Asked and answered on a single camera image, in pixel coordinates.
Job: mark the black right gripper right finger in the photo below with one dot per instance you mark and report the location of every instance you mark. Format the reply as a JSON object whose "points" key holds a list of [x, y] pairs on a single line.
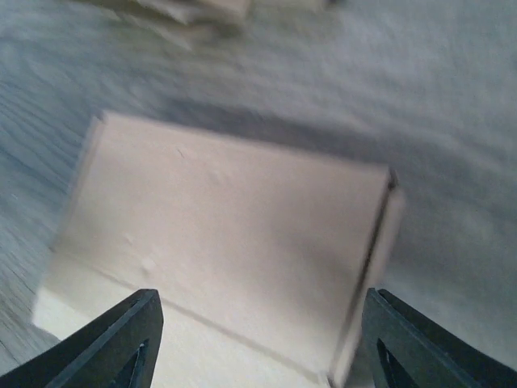
{"points": [[407, 349]]}

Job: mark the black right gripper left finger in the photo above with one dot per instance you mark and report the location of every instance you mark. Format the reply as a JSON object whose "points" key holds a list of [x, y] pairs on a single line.
{"points": [[117, 349]]}

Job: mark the brown cardboard box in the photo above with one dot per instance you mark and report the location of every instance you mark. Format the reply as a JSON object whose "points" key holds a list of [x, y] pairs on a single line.
{"points": [[261, 254]]}

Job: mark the stack of flat cardboard blanks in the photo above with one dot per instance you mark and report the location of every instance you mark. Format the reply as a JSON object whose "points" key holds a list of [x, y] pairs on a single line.
{"points": [[201, 22]]}

